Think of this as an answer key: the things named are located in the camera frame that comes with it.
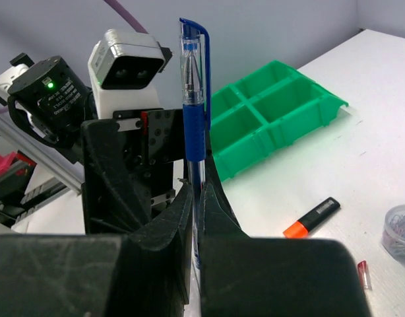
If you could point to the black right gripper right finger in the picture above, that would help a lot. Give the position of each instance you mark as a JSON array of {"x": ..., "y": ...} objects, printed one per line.
[{"x": 244, "y": 276}]

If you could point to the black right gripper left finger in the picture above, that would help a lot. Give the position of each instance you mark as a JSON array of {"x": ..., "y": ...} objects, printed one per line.
[{"x": 146, "y": 273}]

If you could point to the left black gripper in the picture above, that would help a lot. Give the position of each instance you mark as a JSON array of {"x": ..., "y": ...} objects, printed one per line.
[{"x": 128, "y": 169}]

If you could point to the red transparent pen cap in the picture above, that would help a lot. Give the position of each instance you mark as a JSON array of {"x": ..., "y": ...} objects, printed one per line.
[{"x": 364, "y": 276}]

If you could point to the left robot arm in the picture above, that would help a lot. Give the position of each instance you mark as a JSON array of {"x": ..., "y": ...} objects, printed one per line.
[{"x": 52, "y": 93}]

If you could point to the orange-capped black highlighter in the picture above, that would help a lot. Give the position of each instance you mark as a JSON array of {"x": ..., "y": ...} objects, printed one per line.
[{"x": 311, "y": 220}]

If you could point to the green four-compartment plastic bin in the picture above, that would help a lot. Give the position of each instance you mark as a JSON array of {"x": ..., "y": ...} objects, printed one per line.
[{"x": 263, "y": 112}]

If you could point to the clear jar of paperclips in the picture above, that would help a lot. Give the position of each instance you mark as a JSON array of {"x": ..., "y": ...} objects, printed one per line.
[{"x": 393, "y": 238}]

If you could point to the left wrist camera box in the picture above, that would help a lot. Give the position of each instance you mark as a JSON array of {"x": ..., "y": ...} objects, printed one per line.
[{"x": 121, "y": 67}]

